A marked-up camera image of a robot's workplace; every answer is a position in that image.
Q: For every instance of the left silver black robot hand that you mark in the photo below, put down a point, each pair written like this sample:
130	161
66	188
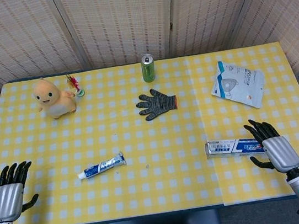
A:
6	201

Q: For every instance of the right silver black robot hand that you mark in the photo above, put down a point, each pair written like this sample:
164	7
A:
281	152

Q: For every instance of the blue white toothpaste box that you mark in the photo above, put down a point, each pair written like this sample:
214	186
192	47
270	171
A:
227	148

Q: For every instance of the blue white toothpaste tube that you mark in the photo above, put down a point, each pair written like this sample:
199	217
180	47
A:
99	167

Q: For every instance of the white face mask package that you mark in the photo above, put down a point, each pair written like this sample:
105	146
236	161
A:
243	87

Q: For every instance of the orange plush dinosaur toy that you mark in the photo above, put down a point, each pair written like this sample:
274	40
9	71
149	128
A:
53	103

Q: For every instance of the yellow white checked tablecloth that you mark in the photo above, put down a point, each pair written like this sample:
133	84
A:
152	133

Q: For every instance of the grey knitted work glove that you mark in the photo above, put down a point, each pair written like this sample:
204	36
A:
159	103

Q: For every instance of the feather shuttlecock with green base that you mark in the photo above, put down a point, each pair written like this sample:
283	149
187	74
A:
74	85

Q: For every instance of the green drink can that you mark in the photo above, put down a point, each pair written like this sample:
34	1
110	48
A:
148	71

